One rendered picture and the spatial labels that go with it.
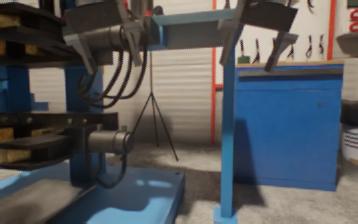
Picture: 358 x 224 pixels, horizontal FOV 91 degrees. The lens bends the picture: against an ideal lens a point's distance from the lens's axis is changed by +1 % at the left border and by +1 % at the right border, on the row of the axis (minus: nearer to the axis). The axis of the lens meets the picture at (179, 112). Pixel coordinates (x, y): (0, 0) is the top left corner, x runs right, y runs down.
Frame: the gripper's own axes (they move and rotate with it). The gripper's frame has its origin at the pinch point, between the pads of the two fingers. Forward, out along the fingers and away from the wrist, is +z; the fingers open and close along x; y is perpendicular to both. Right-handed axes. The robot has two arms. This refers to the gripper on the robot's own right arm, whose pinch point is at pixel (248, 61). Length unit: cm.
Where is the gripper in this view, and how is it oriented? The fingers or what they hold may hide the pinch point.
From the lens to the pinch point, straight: 51.6
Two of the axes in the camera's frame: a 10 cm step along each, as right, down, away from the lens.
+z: -1.6, 8.8, 4.5
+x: 9.8, 1.0, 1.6
